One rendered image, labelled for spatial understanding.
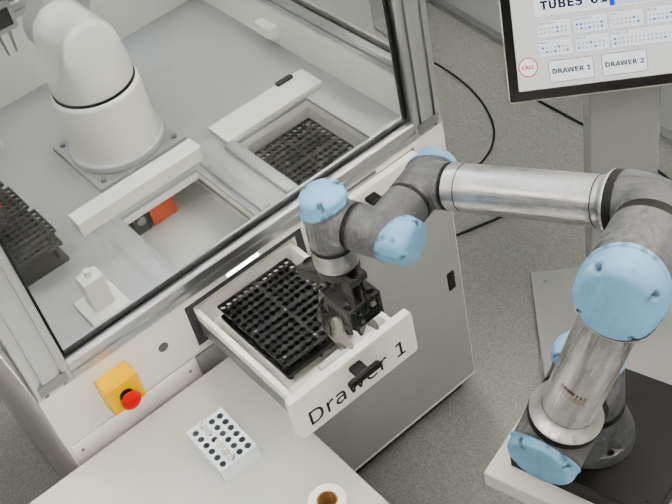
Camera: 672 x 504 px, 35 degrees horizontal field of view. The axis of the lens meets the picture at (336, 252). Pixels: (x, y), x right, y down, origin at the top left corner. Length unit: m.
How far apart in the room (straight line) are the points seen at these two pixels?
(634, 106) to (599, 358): 1.14
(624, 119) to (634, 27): 0.27
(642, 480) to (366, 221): 0.67
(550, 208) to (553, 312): 1.62
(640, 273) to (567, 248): 2.02
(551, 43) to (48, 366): 1.22
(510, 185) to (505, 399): 1.50
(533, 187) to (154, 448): 0.96
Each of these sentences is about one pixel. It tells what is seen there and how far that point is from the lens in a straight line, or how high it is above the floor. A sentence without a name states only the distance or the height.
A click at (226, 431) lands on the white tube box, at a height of 0.80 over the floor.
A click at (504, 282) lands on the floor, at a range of 3.28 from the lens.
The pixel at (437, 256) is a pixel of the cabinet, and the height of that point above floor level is 0.58.
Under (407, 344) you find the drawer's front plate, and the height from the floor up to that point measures 0.85.
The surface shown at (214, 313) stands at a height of 0.85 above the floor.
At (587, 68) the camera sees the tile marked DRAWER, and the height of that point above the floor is 1.00.
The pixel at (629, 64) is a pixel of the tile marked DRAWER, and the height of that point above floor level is 1.00.
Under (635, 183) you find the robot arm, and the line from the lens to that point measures 1.49.
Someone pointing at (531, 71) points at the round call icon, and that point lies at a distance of 2.36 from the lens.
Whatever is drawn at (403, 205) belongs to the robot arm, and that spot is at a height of 1.33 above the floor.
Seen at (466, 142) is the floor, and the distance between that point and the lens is 3.77.
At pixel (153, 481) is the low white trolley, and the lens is 2.11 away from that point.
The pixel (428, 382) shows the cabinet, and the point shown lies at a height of 0.18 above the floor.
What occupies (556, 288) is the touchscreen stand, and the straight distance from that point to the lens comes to 3.21.
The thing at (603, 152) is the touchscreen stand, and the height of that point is 0.70.
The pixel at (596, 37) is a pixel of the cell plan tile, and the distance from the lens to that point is 2.38.
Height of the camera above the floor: 2.42
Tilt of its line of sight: 44 degrees down
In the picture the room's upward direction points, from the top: 14 degrees counter-clockwise
